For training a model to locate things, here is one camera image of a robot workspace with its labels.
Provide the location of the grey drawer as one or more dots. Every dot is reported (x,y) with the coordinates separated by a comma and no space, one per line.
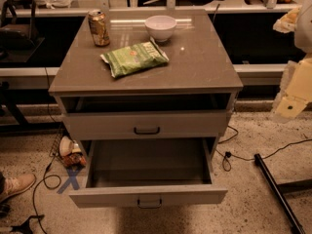
(149,174)
(129,125)

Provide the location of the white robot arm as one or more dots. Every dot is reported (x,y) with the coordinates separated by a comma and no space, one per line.
(298,21)

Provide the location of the grey drawer cabinet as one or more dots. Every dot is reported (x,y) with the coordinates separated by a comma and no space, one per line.
(198,77)

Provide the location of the black metal stand leg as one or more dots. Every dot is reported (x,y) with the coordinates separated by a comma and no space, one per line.
(281,189)

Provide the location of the white bowl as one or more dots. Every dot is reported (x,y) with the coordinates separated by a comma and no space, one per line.
(160,28)

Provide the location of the green chip bag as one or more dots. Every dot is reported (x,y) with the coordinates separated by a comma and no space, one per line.
(135,58)

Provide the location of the gold soda can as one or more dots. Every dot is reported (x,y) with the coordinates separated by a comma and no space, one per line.
(97,25)

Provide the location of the blue tape cross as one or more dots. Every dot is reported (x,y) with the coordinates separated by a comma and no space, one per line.
(71,180)

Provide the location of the black chair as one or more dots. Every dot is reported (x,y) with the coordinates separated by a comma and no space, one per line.
(18,41)

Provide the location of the tan shoe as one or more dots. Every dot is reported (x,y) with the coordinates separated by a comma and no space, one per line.
(12,186)

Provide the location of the wire basket with items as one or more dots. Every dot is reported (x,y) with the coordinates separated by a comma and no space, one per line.
(67,150)

